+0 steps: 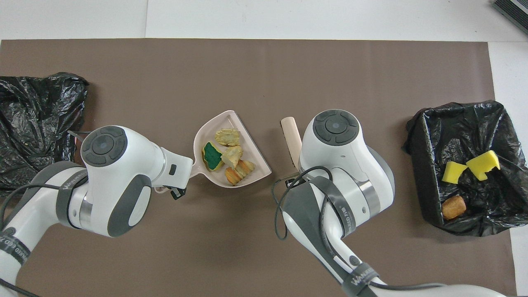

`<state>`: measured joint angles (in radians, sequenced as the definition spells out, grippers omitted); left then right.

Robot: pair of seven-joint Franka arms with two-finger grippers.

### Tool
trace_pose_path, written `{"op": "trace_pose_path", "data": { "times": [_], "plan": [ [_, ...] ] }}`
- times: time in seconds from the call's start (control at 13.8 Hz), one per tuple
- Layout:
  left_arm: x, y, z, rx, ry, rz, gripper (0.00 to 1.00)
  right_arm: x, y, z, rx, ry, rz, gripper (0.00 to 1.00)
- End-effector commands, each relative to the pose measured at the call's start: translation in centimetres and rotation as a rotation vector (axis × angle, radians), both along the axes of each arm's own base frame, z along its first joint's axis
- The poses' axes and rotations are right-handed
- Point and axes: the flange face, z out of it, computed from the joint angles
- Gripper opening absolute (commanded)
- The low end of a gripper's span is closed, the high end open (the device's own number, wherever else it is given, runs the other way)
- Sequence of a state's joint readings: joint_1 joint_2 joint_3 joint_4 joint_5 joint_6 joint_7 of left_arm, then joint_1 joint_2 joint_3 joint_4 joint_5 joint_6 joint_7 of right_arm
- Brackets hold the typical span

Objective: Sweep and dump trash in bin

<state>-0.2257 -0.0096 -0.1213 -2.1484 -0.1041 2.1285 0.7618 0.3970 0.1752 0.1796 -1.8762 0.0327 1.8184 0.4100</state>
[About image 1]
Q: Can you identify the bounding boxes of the beige hand brush black bristles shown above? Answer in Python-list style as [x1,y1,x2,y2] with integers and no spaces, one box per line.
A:
[280,117,304,170]

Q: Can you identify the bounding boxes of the green and yellow sponge piece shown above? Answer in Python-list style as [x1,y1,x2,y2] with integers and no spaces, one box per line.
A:
[201,141,224,172]

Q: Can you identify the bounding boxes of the striped croissant toy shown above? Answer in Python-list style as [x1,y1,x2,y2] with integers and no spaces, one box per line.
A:
[225,160,256,186]

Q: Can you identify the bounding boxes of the pale yellow food toy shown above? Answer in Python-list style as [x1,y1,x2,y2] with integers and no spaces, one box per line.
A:
[220,145,244,169]
[215,128,241,147]

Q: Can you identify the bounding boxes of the beige plastic dustpan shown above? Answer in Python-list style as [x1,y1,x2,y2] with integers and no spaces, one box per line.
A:
[153,110,272,195]

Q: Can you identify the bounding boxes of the wedge yellow sponge piece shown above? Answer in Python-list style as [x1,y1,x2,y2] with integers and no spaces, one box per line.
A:
[443,161,469,184]

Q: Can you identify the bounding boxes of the brown bread roll toy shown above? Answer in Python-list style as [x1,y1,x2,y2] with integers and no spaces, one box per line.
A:
[442,195,467,220]

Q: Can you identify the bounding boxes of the notched yellow sponge piece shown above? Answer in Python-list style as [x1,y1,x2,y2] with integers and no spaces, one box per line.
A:
[466,150,501,181]

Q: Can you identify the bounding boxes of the open bin with black bag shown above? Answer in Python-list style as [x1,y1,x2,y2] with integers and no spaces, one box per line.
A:
[402,100,528,237]

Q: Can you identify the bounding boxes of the bin covered by black bag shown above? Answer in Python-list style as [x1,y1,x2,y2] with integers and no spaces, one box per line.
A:
[0,72,90,194]

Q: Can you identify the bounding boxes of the brown table mat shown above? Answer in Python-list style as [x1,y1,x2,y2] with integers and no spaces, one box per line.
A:
[0,39,518,297]

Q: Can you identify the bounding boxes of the grey ribbed device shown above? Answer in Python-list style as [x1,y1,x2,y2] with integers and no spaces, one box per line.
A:
[493,0,528,35]

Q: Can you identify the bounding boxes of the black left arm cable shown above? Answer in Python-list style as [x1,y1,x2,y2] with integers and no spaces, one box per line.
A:
[0,130,89,297]

